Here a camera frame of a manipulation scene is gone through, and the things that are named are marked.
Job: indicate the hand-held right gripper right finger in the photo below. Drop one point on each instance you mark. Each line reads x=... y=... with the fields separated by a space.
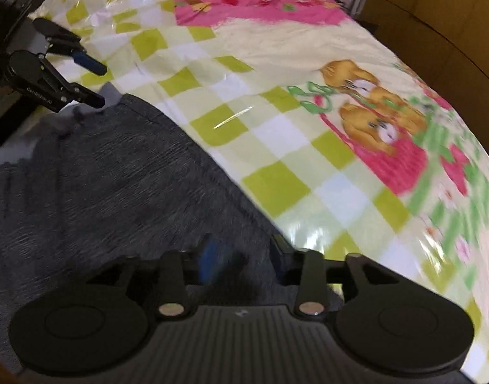
x=279 y=252

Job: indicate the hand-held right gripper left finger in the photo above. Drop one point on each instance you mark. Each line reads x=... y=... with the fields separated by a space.
x=208 y=262

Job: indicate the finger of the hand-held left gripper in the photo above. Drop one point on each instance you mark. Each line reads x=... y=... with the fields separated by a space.
x=74 y=50
x=74 y=90

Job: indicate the dark grey pants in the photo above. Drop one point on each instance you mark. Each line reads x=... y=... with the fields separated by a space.
x=108 y=192

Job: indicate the checked cartoon print bed sheet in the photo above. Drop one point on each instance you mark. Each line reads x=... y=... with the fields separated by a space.
x=308 y=136

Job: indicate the brown wooden wardrobe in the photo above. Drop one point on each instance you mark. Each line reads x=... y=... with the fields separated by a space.
x=440 y=20

